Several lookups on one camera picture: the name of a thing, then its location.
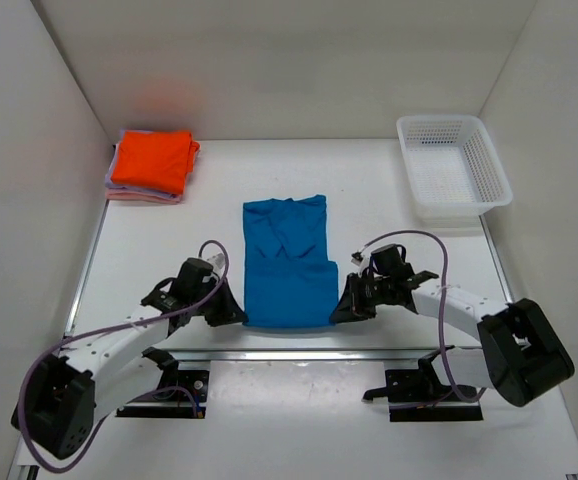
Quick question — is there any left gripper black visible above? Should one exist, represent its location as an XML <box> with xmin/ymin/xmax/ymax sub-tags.
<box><xmin>192</xmin><ymin>275</ymin><xmax>247</xmax><ymax>326</ymax></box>

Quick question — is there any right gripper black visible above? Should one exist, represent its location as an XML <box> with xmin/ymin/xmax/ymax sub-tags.
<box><xmin>330</xmin><ymin>273</ymin><xmax>393</xmax><ymax>324</ymax></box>

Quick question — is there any blue t shirt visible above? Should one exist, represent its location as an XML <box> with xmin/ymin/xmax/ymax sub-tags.
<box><xmin>243</xmin><ymin>195</ymin><xmax>339</xmax><ymax>329</ymax></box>

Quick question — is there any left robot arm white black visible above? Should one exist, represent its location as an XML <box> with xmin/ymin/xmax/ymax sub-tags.
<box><xmin>11</xmin><ymin>254</ymin><xmax>247</xmax><ymax>460</ymax></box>

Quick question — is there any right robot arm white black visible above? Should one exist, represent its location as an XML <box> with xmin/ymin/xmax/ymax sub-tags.
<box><xmin>330</xmin><ymin>244</ymin><xmax>575</xmax><ymax>407</ymax></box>

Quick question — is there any white plastic basket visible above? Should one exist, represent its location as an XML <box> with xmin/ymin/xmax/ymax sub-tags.
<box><xmin>396</xmin><ymin>114</ymin><xmax>513</xmax><ymax>220</ymax></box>

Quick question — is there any folded orange t shirt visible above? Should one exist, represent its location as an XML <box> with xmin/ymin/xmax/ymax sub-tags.
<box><xmin>112</xmin><ymin>129</ymin><xmax>201</xmax><ymax>194</ymax></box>

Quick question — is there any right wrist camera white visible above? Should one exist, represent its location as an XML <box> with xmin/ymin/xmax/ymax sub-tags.
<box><xmin>351</xmin><ymin>250</ymin><xmax>368</xmax><ymax>267</ymax></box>

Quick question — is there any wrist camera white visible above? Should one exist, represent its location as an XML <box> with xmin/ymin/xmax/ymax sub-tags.
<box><xmin>207</xmin><ymin>253</ymin><xmax>229</xmax><ymax>277</ymax></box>
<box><xmin>351</xmin><ymin>250</ymin><xmax>368</xmax><ymax>267</ymax></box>

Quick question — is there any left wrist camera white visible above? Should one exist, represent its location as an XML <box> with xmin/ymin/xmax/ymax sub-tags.
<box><xmin>207</xmin><ymin>253</ymin><xmax>229</xmax><ymax>277</ymax></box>

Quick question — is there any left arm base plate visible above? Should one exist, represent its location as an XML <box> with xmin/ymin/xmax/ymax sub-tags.
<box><xmin>116</xmin><ymin>368</ymin><xmax>210</xmax><ymax>420</ymax></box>

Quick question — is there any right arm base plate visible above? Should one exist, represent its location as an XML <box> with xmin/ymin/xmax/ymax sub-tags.
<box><xmin>362</xmin><ymin>350</ymin><xmax>483</xmax><ymax>423</ymax></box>

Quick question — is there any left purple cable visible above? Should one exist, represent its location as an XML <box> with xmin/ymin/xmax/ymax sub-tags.
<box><xmin>16</xmin><ymin>239</ymin><xmax>230</xmax><ymax>474</ymax></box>

